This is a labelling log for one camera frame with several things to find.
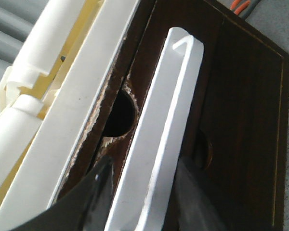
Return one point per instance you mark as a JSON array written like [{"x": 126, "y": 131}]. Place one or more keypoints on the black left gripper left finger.
[{"x": 85, "y": 208}]

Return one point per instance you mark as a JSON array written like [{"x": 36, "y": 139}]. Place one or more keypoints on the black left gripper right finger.
[{"x": 193, "y": 207}]

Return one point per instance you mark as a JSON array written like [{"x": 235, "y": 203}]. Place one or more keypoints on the grey window curtain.
[{"x": 17, "y": 18}]

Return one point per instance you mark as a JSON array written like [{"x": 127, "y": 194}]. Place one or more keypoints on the dark wooden drawer cabinet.
[{"x": 236, "y": 131}]

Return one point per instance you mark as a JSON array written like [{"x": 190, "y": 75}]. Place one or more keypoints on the wooden drawer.
[
  {"x": 244, "y": 124},
  {"x": 113, "y": 121}
]

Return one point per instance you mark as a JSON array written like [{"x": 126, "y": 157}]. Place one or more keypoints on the grey orange scissors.
[{"x": 243, "y": 8}]

